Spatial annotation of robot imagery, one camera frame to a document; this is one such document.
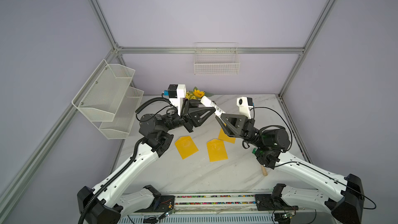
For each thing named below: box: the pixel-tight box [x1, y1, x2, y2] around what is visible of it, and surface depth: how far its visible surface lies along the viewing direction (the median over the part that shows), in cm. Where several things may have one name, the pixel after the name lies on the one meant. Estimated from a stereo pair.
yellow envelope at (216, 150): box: [206, 138, 229, 163], surface depth 95 cm
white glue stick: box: [200, 95, 226, 118], surface depth 45 cm
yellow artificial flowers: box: [185, 86, 215, 101], surface depth 88 cm
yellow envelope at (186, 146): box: [175, 135, 199, 160], surface depth 95 cm
